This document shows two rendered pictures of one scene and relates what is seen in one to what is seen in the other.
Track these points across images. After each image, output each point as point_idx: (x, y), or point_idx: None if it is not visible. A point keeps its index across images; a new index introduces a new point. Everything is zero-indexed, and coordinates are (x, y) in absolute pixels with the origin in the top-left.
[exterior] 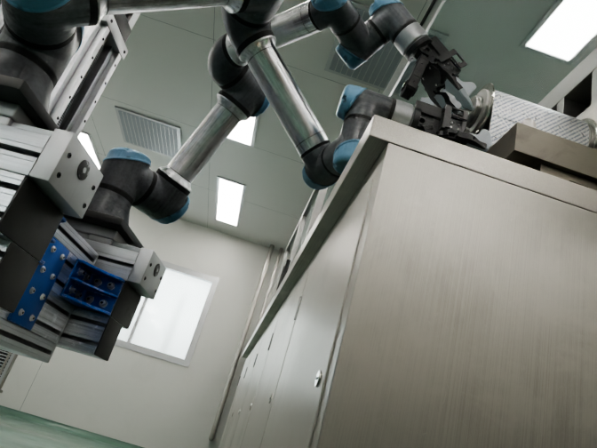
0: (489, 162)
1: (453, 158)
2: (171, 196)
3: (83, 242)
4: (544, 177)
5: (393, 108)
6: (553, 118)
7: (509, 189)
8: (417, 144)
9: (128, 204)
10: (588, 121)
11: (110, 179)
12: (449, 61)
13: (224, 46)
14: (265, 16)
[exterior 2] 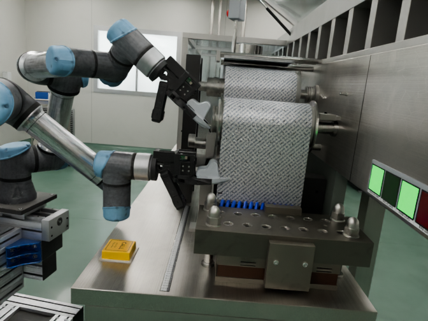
0: (156, 300)
1: (130, 305)
2: (53, 160)
3: (2, 239)
4: (197, 302)
5: (132, 171)
6: (278, 125)
7: (172, 316)
8: (104, 302)
9: (27, 183)
10: (315, 111)
11: (6, 175)
12: (185, 83)
13: (21, 74)
14: (11, 119)
